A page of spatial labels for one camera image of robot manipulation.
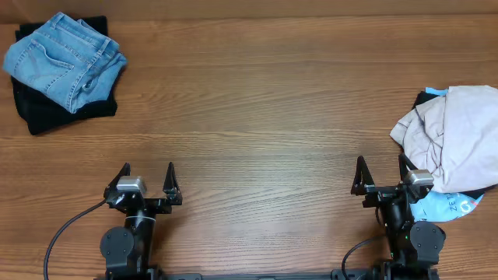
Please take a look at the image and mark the folded blue denim jeans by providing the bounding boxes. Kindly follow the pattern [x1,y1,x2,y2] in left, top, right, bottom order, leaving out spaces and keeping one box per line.
[3,12,128,114]

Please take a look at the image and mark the beige khaki shorts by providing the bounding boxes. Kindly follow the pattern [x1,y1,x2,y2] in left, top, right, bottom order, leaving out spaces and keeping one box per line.
[390,86,497,193]

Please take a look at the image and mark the black garment right pile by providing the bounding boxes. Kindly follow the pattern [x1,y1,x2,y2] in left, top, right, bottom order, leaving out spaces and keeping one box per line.
[412,91,496,199]

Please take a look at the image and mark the light blue printed shirt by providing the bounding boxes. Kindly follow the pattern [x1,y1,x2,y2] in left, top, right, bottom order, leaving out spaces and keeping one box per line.
[397,87,484,222]

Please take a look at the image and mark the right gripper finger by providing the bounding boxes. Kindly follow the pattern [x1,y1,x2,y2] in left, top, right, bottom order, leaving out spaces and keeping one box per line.
[351,156,375,194]
[398,153,418,182]

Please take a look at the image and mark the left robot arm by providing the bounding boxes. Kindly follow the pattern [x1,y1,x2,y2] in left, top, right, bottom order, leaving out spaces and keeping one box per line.
[100,163,183,279]

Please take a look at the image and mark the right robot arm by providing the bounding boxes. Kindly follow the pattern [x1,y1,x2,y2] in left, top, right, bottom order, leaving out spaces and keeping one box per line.
[351,153,446,280]

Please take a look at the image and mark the folded black garment left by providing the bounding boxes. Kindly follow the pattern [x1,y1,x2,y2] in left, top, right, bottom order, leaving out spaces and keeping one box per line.
[7,16,123,135]

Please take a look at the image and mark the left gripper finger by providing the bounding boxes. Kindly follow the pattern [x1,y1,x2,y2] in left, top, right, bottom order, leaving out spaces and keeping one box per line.
[163,162,180,194]
[105,163,131,192]

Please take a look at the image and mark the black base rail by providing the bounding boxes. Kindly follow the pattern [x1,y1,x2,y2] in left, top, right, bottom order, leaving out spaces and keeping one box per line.
[160,269,375,280]

